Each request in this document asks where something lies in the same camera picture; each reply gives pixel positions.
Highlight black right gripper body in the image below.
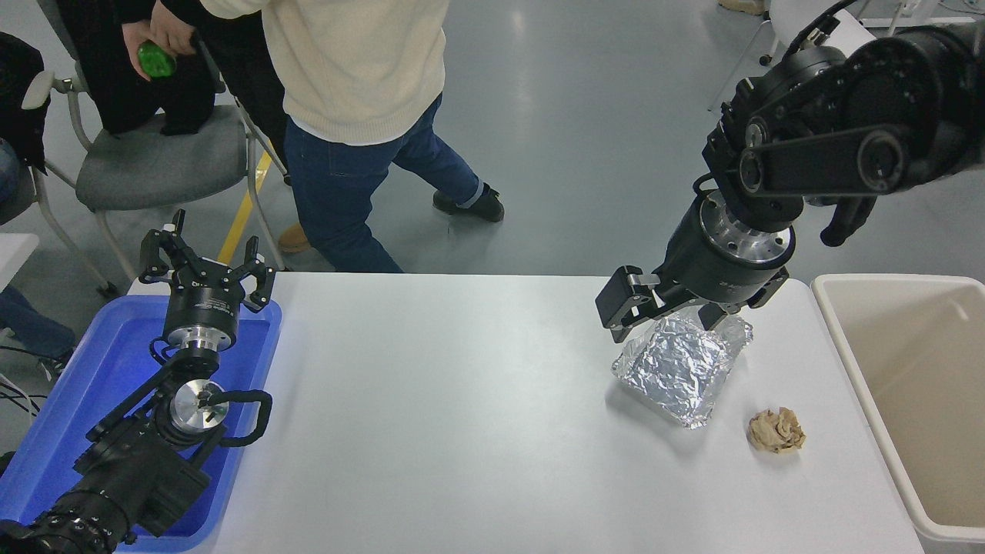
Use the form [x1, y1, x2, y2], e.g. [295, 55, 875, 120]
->
[654, 196, 790, 315]

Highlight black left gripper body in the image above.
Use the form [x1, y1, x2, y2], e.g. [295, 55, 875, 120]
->
[162, 265, 249, 334]

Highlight silver foil tray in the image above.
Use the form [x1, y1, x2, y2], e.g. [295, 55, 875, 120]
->
[612, 312, 755, 430]

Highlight green round object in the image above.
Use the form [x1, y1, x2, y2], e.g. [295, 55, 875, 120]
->
[137, 40, 178, 79]

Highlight person's hand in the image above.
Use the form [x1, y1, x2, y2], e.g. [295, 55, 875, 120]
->
[122, 22, 156, 82]
[150, 0, 199, 56]

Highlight grey padded chair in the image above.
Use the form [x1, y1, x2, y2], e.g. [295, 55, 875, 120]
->
[22, 0, 289, 297]

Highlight crumpled tan paper ball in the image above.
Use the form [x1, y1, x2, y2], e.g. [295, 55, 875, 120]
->
[748, 408, 807, 455]

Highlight white side table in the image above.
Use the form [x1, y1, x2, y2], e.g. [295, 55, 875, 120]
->
[0, 233, 39, 289]

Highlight black coat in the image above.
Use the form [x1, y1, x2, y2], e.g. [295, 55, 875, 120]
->
[55, 0, 218, 137]

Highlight blue plastic tray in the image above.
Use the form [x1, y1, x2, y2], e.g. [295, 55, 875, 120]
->
[0, 295, 283, 553]

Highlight person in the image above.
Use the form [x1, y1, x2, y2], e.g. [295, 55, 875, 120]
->
[200, 0, 506, 274]
[115, 0, 312, 255]
[0, 32, 78, 382]

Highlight large pale bin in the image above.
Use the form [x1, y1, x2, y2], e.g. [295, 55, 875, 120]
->
[812, 273, 985, 547]

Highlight white plastic chair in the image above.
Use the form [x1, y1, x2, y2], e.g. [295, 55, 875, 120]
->
[708, 0, 878, 112]

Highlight thin floor cable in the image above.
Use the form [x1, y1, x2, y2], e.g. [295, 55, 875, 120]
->
[0, 342, 41, 420]

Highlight white desk frame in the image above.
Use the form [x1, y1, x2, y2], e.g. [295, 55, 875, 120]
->
[854, 0, 985, 28]

